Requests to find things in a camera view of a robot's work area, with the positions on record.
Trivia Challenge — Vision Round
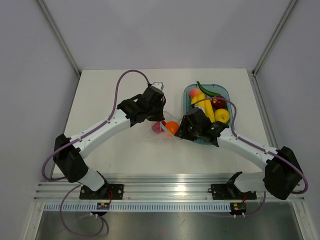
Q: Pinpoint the bright red apple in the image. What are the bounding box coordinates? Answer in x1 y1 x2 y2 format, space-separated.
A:
151 120 166 134

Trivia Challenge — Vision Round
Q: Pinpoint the right aluminium frame post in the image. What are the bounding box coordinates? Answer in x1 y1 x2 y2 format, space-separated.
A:
252 0 299 77

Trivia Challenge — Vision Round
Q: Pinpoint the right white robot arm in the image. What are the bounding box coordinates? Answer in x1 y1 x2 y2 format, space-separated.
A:
175 107 309 200

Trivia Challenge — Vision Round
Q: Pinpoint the white slotted cable duct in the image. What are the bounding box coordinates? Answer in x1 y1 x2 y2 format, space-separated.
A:
44 201 231 213

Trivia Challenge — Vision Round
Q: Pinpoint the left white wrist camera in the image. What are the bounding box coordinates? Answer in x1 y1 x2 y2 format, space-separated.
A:
152 82 164 91

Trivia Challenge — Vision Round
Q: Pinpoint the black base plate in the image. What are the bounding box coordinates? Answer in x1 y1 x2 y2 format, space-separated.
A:
79 183 124 200
207 183 257 200

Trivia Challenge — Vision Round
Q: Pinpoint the clear zip top bag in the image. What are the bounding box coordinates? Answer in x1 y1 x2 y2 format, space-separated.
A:
142 111 182 143

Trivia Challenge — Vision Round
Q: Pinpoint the aluminium mounting rail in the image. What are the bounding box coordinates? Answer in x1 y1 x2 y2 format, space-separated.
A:
33 174 306 203

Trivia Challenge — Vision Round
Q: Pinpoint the aluminium frame post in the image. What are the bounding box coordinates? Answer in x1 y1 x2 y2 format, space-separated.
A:
35 0 82 78
252 0 299 77

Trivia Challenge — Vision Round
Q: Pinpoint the orange fruit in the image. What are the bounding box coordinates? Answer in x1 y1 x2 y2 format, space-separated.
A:
164 121 179 137

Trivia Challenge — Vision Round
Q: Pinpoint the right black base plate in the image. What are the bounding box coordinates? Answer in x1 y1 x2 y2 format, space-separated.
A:
207 183 257 200

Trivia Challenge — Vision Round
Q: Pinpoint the green chili pepper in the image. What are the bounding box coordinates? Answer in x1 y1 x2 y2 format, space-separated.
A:
196 81 220 97

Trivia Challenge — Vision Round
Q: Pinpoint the left small circuit board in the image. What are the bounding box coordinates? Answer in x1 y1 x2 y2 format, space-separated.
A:
96 202 110 210

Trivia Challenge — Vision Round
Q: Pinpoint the right small circuit board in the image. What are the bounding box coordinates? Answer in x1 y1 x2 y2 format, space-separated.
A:
230 202 247 218

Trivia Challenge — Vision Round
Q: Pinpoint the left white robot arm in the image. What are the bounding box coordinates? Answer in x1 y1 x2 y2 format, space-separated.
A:
53 82 166 199

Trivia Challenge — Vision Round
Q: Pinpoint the left aluminium frame post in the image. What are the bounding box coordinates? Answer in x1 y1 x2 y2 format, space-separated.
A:
35 0 82 78

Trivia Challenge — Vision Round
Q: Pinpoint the purple cable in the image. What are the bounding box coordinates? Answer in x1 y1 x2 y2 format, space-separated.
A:
41 69 151 237
192 97 310 218

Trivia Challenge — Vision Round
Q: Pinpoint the yellow banana bunch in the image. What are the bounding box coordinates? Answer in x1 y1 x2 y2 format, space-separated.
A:
191 93 215 123

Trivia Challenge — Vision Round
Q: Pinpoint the dark red apple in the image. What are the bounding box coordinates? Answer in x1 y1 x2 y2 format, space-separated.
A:
211 95 227 109

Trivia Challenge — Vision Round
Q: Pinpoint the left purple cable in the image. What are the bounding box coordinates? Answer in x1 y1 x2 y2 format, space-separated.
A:
41 69 151 237

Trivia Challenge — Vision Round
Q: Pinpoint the pink peach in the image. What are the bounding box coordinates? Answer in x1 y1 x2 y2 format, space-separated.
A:
188 87 202 100

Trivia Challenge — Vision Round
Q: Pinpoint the yellow apple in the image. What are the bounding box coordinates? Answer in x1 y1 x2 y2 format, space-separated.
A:
214 108 230 124

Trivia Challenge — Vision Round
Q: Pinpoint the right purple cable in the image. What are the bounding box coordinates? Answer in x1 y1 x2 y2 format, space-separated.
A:
192 97 310 218

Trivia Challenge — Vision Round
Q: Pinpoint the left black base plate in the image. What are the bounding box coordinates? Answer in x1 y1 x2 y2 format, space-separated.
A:
79 183 124 200

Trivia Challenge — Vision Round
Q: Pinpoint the small circuit board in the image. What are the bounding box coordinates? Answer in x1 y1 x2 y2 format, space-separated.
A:
230 202 247 218
96 202 110 210

